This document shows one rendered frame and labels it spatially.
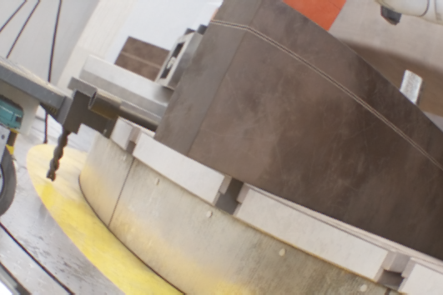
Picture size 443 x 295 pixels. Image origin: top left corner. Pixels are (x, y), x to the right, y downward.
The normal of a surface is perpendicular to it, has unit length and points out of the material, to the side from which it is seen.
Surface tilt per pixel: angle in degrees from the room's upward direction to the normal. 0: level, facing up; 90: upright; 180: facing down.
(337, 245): 90
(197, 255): 90
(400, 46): 90
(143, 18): 90
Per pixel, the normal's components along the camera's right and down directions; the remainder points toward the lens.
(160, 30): -0.52, -0.25
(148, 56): -0.14, -0.07
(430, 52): -0.74, -0.35
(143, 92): 0.34, -0.20
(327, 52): 0.54, 0.24
